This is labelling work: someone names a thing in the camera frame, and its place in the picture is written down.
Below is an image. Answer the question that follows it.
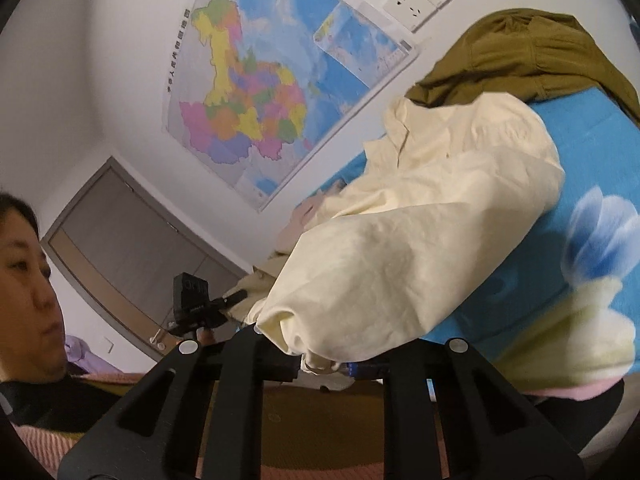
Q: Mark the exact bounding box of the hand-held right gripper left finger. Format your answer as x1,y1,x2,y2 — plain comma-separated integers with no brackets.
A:
57,326,302,480

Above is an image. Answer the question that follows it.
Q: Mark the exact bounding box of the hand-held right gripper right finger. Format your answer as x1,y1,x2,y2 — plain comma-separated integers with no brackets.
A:
345,338,586,480

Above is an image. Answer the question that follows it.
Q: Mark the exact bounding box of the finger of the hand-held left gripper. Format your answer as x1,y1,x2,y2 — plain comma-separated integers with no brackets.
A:
214,287,249,311

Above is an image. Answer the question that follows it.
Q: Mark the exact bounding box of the cream jacket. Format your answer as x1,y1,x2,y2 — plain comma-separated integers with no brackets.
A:
222,92,566,373

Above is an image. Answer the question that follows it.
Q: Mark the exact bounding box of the grey door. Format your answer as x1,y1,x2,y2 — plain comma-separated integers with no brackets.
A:
41,156,256,363

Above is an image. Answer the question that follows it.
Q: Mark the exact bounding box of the pink garment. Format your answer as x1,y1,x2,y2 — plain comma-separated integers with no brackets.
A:
277,192,346,256

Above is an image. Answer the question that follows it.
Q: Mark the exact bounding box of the purple cloth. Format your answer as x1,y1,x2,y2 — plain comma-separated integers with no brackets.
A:
65,335,124,376

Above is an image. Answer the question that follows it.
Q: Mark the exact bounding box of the person's face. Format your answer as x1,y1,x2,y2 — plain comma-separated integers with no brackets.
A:
0,191,68,383

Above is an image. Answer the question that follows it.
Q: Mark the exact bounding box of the person's dark top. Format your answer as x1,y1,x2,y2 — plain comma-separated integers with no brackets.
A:
0,374,126,433

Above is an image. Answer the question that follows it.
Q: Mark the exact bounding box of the pink striped cloth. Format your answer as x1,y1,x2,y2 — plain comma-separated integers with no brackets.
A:
14,422,78,480

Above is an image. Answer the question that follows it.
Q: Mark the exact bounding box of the blue floral blanket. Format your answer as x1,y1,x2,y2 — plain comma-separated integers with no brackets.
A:
310,85,640,401

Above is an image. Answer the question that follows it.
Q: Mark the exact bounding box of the olive garment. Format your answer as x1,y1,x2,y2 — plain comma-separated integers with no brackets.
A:
404,8,640,126

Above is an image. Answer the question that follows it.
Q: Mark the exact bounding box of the wall map poster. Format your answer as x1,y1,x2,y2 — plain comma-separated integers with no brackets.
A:
162,0,418,212

